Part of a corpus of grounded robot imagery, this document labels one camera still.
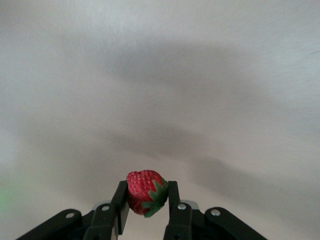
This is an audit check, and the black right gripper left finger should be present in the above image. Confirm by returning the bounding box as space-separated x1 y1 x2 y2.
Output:
16 180 131 240

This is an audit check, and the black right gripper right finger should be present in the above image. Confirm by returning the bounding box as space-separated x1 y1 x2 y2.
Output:
163 180 269 240

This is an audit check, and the red strawberry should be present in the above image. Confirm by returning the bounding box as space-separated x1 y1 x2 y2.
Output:
125 169 169 219

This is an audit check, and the brown table cover sheet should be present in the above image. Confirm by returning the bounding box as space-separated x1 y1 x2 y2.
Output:
0 0 320 240

